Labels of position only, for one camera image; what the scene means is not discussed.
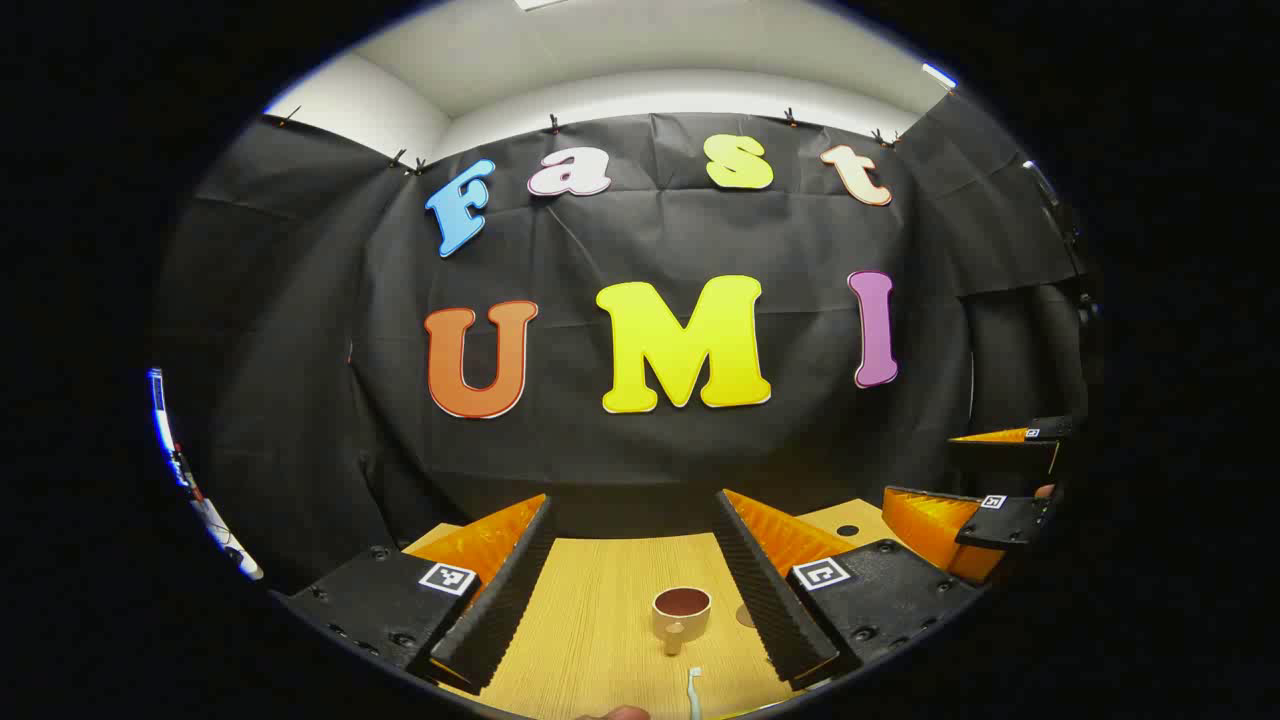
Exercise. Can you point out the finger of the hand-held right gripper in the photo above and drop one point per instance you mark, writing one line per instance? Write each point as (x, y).
(1005, 522)
(1000, 455)

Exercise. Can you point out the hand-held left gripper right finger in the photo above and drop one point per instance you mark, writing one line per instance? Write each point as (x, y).
(775, 600)

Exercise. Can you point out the black backdrop cloth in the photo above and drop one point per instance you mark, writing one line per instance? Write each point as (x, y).
(650, 230)

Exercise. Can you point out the round brown coaster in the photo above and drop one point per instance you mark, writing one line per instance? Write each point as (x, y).
(745, 616)

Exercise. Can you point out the ceiling light panel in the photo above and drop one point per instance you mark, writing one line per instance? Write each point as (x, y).
(940, 76)
(540, 4)

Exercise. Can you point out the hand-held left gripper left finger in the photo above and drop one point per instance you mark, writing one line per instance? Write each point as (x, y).
(500, 600)

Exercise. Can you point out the wooden desktop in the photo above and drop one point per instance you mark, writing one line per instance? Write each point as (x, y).
(600, 640)

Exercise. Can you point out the light blue toothbrush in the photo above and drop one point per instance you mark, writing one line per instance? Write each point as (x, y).
(694, 695)

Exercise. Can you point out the beige cup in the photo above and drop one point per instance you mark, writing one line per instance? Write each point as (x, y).
(682, 620)

